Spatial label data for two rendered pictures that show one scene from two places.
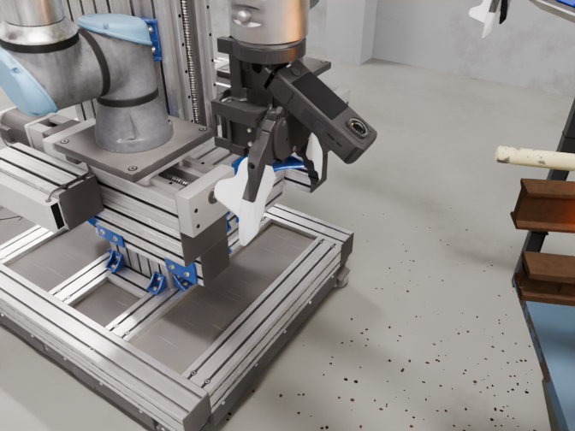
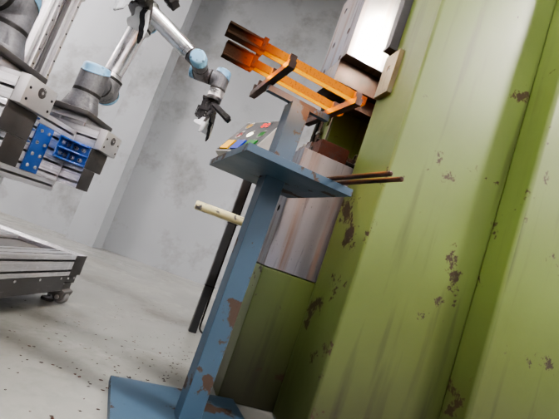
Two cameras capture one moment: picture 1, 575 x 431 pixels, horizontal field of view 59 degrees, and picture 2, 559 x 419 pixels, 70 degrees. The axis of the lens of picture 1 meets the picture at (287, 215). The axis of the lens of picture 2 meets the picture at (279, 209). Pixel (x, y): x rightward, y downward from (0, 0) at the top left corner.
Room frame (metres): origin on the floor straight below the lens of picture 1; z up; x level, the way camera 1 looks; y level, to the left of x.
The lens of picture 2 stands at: (-0.63, 0.03, 0.51)
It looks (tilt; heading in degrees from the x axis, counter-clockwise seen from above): 7 degrees up; 331
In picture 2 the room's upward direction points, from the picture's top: 19 degrees clockwise
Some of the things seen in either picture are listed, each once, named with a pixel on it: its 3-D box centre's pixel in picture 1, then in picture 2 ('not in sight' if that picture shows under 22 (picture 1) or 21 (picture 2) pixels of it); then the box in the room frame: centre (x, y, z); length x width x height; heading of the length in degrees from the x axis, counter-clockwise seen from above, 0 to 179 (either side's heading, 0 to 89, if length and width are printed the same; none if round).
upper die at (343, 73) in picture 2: not in sight; (368, 97); (0.75, -0.98, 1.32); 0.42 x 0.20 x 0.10; 76
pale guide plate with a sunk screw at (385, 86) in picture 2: not in sight; (388, 75); (0.46, -0.83, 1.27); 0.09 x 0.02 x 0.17; 166
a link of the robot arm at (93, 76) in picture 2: not in sight; (93, 78); (1.34, 0.03, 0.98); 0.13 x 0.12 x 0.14; 154
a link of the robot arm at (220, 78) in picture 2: not in sight; (220, 80); (1.24, -0.47, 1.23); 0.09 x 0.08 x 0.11; 64
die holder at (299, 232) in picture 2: not in sight; (331, 229); (0.69, -0.98, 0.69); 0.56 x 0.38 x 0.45; 76
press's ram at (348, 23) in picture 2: not in sight; (389, 44); (0.71, -0.97, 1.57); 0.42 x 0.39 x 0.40; 76
